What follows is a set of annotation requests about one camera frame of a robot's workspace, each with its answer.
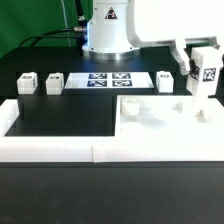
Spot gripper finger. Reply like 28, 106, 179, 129
170, 39, 190, 75

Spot white square table top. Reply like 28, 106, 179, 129
115, 95, 224, 137

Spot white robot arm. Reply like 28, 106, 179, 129
82, 0, 224, 74

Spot white U-shaped obstacle fence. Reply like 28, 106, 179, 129
0, 99, 224, 163

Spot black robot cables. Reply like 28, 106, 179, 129
18, 0, 89, 48

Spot white marker base plate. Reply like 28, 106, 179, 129
65, 72, 154, 89

